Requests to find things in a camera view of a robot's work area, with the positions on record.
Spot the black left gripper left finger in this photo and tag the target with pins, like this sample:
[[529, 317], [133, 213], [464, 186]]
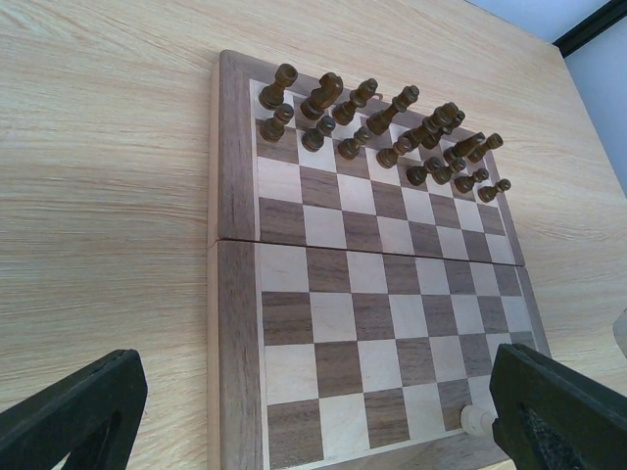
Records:
[[88, 420]]

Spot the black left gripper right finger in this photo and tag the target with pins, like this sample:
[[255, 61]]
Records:
[[552, 417]]

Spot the light wooden king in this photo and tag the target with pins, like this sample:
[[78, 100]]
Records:
[[477, 421]]

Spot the wooden chess board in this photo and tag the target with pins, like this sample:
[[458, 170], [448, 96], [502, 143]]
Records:
[[351, 315]]

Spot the dark pawn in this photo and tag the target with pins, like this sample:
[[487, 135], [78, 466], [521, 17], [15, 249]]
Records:
[[445, 173], [273, 128], [465, 183], [417, 174], [349, 148], [487, 194], [388, 157], [313, 138]]

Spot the dark knight right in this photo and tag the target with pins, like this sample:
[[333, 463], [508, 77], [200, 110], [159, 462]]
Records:
[[463, 147]]

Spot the dark knight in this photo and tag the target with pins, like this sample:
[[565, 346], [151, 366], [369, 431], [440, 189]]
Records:
[[463, 147], [330, 87]]

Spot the dark rook far right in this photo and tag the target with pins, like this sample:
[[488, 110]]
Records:
[[493, 142]]

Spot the dark rook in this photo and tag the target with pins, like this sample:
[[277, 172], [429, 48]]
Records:
[[272, 96], [493, 142]]

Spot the dark king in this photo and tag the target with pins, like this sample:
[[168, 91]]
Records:
[[442, 116]]

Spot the dark queen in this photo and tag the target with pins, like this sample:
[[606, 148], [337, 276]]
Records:
[[379, 122]]

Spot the dark rook far left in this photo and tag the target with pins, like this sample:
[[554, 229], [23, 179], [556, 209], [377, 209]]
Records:
[[272, 96]]

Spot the dark bishop left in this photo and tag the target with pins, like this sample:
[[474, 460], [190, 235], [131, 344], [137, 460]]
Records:
[[344, 112]]

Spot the dark knight left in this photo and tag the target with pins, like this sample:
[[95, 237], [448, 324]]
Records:
[[330, 87]]

